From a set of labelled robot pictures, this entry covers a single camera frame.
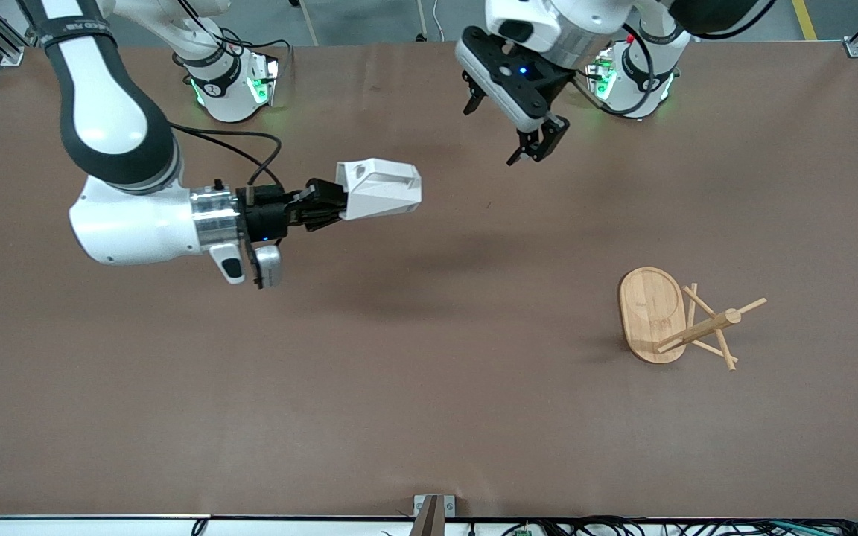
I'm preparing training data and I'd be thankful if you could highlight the white faceted cup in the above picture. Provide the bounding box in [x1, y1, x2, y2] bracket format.
[336, 158, 423, 222]

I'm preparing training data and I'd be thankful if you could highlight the wooden cup rack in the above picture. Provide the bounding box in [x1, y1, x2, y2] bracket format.
[617, 267, 768, 371]

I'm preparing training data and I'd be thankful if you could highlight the black cable tangle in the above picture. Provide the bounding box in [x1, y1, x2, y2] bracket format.
[500, 515, 858, 536]

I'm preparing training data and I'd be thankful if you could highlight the brown table cover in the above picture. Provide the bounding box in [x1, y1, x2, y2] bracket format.
[0, 41, 858, 519]

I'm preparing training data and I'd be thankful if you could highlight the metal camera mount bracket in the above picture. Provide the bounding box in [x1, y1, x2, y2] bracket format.
[413, 494, 457, 536]

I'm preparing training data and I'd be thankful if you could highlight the black right base cable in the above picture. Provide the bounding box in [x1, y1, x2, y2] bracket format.
[217, 28, 294, 75]

